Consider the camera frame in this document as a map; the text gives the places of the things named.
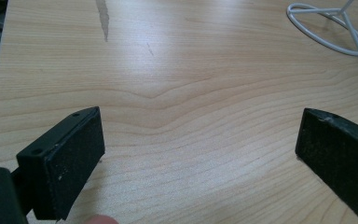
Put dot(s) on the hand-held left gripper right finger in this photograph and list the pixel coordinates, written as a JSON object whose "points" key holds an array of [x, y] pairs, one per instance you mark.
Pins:
{"points": [[338, 155]]}

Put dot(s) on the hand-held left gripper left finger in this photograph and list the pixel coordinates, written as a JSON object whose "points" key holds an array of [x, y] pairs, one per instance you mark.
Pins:
{"points": [[71, 161]]}

